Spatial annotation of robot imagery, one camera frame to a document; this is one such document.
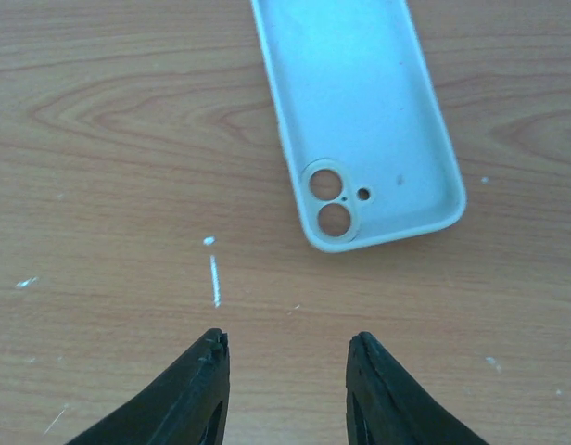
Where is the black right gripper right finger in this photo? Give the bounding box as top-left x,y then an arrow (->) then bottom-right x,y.
346,332 -> 485,444

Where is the cream phone case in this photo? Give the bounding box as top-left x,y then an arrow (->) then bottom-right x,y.
251,1 -> 467,253

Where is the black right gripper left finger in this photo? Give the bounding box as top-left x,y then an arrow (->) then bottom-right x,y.
70,328 -> 230,444

